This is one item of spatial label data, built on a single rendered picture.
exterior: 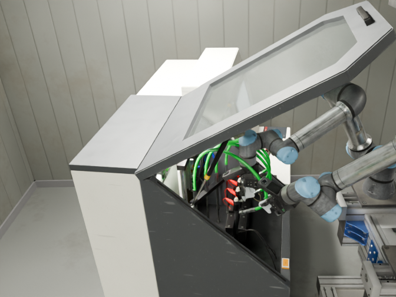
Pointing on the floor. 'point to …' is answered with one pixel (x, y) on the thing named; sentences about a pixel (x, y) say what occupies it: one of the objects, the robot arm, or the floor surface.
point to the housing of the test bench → (125, 184)
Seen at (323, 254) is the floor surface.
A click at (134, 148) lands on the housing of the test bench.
